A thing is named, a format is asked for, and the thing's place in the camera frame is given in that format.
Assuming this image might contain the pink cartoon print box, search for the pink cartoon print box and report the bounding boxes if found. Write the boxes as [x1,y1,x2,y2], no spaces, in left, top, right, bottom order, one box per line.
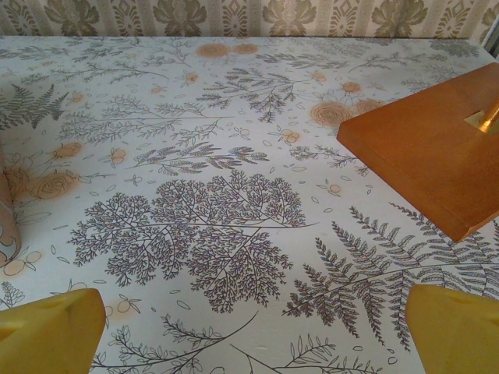
[0,146,20,270]

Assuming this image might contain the aluminium frame post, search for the aluminium frame post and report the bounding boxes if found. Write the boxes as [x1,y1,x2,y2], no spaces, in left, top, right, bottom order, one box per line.
[481,15,499,63]

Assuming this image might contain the brass metal fitting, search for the brass metal fitting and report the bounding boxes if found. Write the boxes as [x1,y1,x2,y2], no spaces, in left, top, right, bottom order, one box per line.
[465,104,499,136]

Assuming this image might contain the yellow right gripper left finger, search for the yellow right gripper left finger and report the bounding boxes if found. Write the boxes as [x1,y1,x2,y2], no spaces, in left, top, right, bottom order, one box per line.
[0,288,107,374]

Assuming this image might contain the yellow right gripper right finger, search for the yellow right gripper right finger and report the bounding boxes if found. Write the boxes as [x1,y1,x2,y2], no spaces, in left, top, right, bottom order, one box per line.
[405,283,499,374]

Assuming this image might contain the brown wooden board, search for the brown wooden board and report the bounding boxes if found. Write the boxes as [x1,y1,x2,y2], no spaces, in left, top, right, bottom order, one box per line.
[337,60,499,242]

